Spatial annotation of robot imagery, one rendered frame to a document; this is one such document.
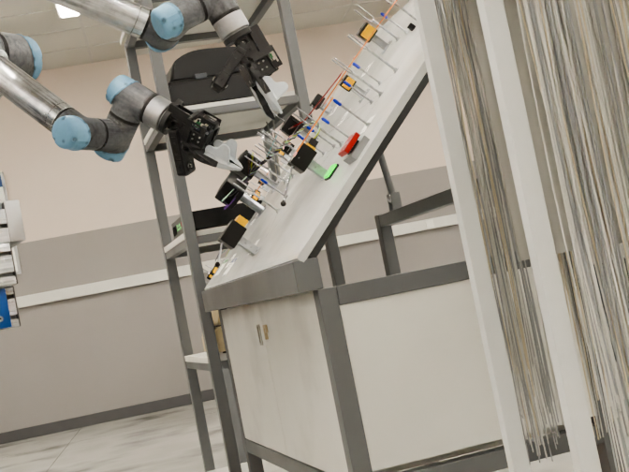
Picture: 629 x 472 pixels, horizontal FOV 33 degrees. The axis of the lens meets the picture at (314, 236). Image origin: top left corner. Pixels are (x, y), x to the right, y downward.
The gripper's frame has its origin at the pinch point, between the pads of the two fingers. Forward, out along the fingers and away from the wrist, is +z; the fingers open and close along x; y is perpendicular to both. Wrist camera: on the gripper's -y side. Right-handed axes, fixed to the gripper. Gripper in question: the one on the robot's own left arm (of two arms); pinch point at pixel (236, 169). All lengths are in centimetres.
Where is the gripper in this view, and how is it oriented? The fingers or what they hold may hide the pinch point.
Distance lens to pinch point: 242.8
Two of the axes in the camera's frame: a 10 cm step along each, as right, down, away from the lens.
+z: 8.4, 5.1, -1.9
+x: 4.3, -4.1, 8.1
